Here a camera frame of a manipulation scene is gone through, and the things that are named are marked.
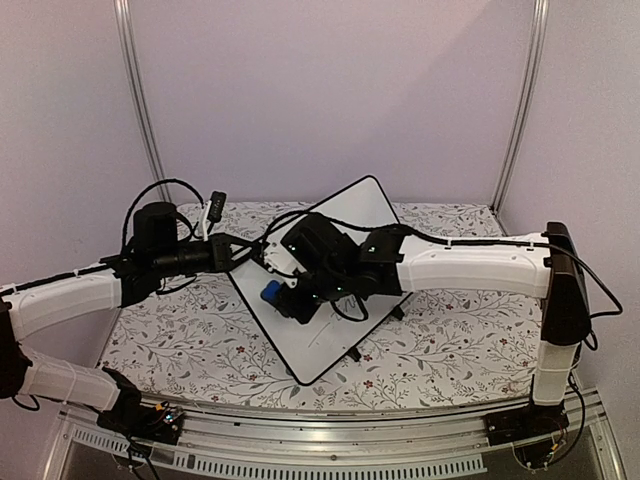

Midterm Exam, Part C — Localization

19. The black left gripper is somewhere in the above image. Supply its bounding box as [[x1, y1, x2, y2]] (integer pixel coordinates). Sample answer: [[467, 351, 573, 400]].
[[153, 233, 261, 279]]

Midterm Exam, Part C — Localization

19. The blue whiteboard eraser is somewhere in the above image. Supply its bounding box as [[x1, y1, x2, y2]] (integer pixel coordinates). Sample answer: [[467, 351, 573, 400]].
[[260, 280, 282, 305]]

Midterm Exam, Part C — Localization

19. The white whiteboard black frame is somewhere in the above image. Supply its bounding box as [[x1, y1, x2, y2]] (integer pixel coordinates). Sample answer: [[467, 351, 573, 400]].
[[229, 176, 410, 386]]

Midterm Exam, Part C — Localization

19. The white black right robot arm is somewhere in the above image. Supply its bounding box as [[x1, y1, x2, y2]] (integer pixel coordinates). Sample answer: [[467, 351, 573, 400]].
[[261, 214, 591, 436]]

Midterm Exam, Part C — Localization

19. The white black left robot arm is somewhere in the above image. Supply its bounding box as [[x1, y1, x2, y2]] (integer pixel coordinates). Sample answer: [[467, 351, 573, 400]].
[[1, 202, 255, 434]]

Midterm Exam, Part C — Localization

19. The black whiteboard stand foot left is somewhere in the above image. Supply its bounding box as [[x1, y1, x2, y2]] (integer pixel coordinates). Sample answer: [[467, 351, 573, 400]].
[[347, 348, 361, 362]]

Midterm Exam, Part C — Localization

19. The floral patterned table mat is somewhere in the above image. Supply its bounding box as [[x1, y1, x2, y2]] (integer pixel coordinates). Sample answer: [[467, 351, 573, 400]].
[[97, 201, 546, 412]]

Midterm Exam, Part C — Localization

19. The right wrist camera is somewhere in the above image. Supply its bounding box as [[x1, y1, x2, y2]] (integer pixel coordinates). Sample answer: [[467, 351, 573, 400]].
[[263, 213, 357, 278]]

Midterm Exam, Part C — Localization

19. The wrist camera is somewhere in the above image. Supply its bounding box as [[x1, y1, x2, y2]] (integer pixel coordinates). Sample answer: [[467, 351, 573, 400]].
[[263, 213, 357, 278], [199, 191, 227, 241]]

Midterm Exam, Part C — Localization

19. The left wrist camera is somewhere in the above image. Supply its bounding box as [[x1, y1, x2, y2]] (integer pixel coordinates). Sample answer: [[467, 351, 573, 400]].
[[199, 191, 227, 241]]

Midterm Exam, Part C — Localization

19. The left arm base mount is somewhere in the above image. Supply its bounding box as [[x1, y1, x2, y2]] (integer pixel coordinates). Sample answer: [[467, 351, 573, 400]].
[[97, 367, 184, 445]]

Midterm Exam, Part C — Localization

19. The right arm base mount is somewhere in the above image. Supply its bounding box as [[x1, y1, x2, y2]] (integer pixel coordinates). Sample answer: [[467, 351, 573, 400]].
[[482, 402, 569, 470]]

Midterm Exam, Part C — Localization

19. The left aluminium corner post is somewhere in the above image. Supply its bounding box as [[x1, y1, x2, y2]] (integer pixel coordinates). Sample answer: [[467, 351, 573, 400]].
[[113, 0, 166, 181]]

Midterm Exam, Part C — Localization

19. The aluminium corner post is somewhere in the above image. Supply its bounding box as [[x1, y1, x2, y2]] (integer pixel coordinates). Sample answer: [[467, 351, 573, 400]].
[[113, 0, 166, 181], [491, 0, 549, 216]]

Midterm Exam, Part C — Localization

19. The right aluminium corner post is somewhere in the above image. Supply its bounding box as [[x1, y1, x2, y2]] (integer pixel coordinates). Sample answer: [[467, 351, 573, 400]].
[[491, 0, 549, 216]]

